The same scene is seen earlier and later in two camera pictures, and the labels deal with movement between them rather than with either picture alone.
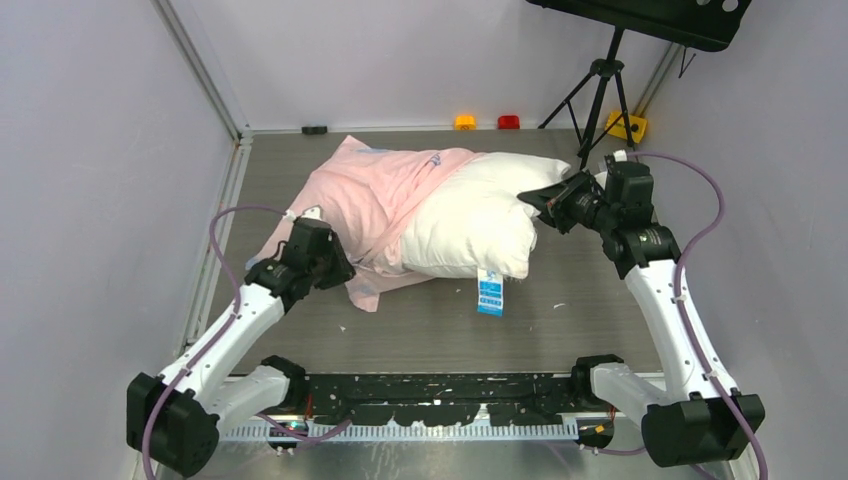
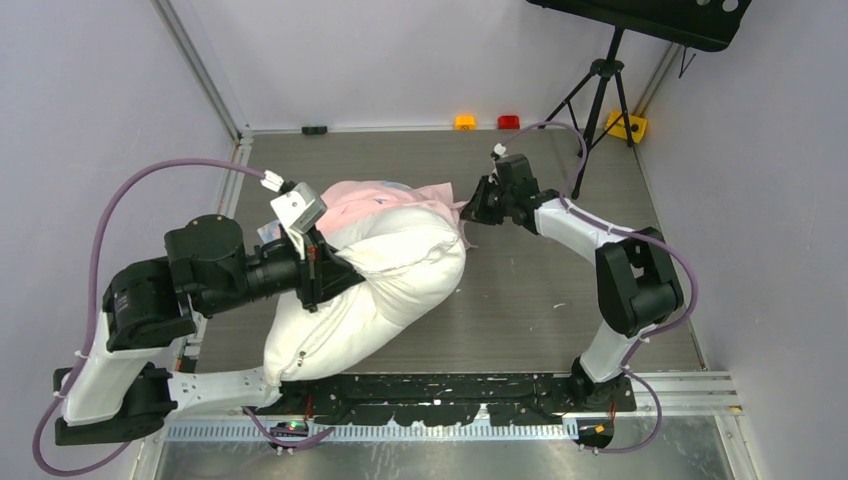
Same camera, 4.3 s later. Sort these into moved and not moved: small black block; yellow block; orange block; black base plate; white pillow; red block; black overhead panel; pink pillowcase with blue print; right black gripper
Moved: right black gripper; white pillow; pink pillowcase with blue print
Not moved: yellow block; small black block; black overhead panel; black base plate; orange block; red block
